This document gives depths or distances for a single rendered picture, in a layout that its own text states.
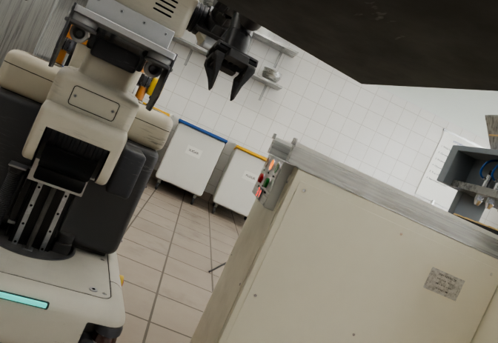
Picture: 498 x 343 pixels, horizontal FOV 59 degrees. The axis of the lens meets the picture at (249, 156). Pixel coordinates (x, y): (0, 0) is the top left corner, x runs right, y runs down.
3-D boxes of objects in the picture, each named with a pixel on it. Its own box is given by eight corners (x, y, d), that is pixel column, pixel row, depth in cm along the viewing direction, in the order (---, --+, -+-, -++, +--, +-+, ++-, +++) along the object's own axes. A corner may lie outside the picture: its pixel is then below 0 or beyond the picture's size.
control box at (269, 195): (260, 195, 146) (278, 158, 146) (273, 211, 122) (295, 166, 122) (250, 191, 145) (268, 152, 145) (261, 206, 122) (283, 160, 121)
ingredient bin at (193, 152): (147, 187, 448) (178, 118, 445) (155, 179, 511) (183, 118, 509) (196, 209, 453) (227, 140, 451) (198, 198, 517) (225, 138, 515)
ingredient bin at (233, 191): (205, 212, 456) (236, 144, 454) (207, 202, 520) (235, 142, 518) (253, 233, 461) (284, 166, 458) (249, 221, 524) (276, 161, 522)
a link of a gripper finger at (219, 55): (237, 93, 92) (248, 57, 95) (207, 78, 89) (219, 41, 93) (223, 104, 98) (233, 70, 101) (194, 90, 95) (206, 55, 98)
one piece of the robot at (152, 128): (-53, 216, 155) (42, -3, 152) (99, 261, 175) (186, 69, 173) (-90, 254, 123) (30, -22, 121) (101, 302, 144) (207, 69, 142)
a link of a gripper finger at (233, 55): (248, 98, 93) (258, 62, 96) (218, 84, 90) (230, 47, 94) (233, 109, 99) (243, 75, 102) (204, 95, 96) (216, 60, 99)
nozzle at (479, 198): (476, 205, 162) (497, 161, 161) (482, 207, 159) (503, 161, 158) (462, 199, 161) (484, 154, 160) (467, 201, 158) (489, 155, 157)
